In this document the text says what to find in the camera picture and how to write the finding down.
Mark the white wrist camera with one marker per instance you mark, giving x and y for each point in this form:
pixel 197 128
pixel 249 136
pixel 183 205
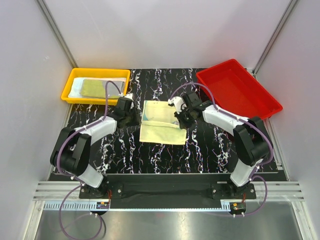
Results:
pixel 178 103
pixel 130 96

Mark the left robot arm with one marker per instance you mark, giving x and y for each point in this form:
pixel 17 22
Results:
pixel 71 153

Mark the red plastic bin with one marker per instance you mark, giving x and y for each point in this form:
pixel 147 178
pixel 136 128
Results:
pixel 236 90

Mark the left small electronics board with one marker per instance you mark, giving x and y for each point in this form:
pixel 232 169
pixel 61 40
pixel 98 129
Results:
pixel 103 205

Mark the pink towel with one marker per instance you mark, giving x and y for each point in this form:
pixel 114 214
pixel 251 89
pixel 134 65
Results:
pixel 77 85

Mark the small electronics board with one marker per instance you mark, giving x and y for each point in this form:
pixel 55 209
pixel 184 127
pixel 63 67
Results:
pixel 238 206
pixel 103 205

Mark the right small electronics board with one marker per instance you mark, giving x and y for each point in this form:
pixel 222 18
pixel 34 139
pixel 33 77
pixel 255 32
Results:
pixel 238 206

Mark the yellow-green towel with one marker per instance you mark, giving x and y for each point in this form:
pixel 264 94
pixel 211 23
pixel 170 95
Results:
pixel 96 88

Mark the teal patterned towel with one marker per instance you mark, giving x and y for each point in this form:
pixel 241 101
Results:
pixel 159 124

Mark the corner aluminium post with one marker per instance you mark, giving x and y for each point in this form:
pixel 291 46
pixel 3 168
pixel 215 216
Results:
pixel 56 32
pixel 290 8

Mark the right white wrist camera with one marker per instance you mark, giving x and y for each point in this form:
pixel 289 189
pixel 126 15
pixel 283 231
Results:
pixel 178 103

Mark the right corner aluminium post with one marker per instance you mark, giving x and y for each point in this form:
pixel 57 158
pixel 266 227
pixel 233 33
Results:
pixel 290 8

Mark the yellow plastic bin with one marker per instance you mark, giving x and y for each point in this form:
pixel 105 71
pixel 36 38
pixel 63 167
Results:
pixel 93 73

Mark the light blue towel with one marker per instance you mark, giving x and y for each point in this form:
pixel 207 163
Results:
pixel 72 95

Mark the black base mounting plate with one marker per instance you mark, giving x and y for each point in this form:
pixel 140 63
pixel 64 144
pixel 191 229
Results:
pixel 217 186

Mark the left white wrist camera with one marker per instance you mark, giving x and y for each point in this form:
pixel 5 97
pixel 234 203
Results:
pixel 130 96

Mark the left corner aluminium post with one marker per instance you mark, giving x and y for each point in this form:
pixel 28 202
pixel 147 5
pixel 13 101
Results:
pixel 56 32

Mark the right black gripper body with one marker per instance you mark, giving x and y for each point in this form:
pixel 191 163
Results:
pixel 185 117

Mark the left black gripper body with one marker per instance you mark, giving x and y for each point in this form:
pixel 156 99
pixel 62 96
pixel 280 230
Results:
pixel 132 118

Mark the aluminium frame rail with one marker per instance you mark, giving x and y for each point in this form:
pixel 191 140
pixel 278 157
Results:
pixel 63 195

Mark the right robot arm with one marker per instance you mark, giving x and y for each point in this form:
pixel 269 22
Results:
pixel 253 145

